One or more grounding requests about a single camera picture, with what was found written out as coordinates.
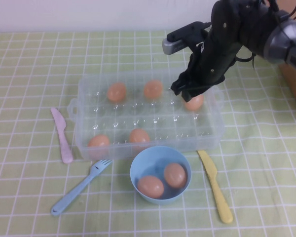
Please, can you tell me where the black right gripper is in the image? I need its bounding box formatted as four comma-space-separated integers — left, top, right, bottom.
171, 1, 245, 102

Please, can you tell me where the brown egg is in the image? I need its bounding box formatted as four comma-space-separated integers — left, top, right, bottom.
143, 79, 163, 99
137, 175, 164, 199
163, 162, 187, 189
87, 134, 111, 149
129, 128, 150, 144
185, 94, 205, 111
107, 82, 127, 102

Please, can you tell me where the transparent plastic egg box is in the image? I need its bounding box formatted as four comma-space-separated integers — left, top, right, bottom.
67, 68, 224, 160

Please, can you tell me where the brown cardboard box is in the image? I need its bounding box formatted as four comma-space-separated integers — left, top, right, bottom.
278, 63, 296, 115

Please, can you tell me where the light blue bowl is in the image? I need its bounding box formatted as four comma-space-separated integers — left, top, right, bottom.
130, 146, 192, 205

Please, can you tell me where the yellow plastic knife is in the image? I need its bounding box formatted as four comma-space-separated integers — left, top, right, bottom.
196, 150, 234, 224

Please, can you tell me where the pink plastic knife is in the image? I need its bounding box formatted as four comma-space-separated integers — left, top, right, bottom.
50, 107, 74, 164

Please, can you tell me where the light blue plastic fork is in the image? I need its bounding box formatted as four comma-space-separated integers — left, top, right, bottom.
51, 158, 113, 217

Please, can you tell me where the green checked tablecloth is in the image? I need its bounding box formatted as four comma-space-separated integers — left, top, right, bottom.
0, 29, 296, 237

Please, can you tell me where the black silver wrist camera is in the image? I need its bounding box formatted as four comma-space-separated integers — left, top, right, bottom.
162, 21, 211, 54

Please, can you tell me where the black cable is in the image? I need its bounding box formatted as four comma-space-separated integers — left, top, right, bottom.
233, 50, 257, 70

